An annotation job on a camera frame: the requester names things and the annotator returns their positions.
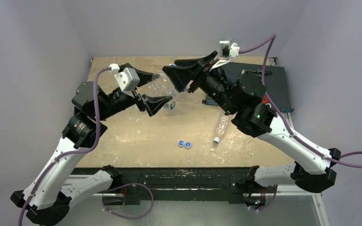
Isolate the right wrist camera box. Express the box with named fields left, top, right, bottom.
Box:
left=211, top=38, right=240, bottom=70

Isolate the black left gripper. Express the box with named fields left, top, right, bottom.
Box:
left=95, top=64, right=171, bottom=121

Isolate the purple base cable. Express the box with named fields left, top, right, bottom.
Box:
left=101, top=182, right=154, bottom=219

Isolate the clear bottle blue cap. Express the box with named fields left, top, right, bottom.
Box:
left=213, top=113, right=231, bottom=144

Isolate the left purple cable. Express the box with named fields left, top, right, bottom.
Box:
left=17, top=66, right=113, bottom=226

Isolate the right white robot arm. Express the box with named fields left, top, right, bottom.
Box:
left=163, top=52, right=341, bottom=193

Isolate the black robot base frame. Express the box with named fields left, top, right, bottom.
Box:
left=74, top=167, right=279, bottom=207

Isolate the dark network switch box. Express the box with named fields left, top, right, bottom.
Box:
left=199, top=62, right=294, bottom=113

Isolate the green label water bottle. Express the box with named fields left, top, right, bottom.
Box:
left=164, top=89, right=176, bottom=116

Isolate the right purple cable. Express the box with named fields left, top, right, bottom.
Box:
left=239, top=34, right=362, bottom=169

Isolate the clear bottle white cap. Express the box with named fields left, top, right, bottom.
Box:
left=149, top=70, right=175, bottom=97

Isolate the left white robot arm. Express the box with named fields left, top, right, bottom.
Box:
left=11, top=64, right=173, bottom=226

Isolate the blue white bottle cap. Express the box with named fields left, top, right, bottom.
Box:
left=184, top=142, right=191, bottom=148

